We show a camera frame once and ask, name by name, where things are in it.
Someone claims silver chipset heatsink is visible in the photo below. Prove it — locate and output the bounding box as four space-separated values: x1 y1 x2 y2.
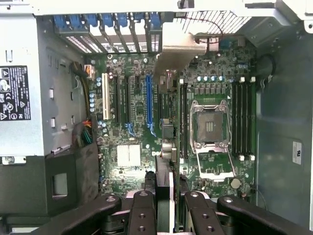
116 144 142 167

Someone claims green motherboard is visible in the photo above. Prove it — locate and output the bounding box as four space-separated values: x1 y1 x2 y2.
94 34 257 204

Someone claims blue expansion slot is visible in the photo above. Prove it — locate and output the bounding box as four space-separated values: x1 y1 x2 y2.
145 74 154 126

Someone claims silver power supply unit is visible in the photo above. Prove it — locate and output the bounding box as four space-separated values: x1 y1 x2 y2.
0 13 86 157

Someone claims black ram slot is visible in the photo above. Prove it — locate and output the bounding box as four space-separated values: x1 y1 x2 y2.
249 77 257 161
244 77 249 161
237 77 244 161
179 78 186 164
231 77 238 161
184 82 190 160

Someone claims cpu socket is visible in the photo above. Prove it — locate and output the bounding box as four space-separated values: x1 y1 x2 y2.
190 98 232 154

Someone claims black plastic shroud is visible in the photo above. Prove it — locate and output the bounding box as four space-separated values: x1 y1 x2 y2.
0 144 100 228

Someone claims metal socket cover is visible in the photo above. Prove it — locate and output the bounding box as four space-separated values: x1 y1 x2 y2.
196 150 237 182

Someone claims long black expansion slot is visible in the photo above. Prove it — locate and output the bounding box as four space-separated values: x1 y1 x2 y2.
124 74 132 124
112 74 121 124

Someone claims power supply wire bundle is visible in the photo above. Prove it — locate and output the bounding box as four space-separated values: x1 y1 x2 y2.
70 61 95 147

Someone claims black open pc case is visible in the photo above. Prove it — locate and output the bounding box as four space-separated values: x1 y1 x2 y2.
0 0 313 235

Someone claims white expansion slot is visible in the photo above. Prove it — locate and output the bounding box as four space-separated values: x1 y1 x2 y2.
102 72 111 121

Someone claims blue card retention clip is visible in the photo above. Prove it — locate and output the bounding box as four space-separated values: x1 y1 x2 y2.
85 13 99 30
53 14 68 32
116 13 129 29
69 14 83 31
134 12 145 26
149 12 162 31
101 13 113 30

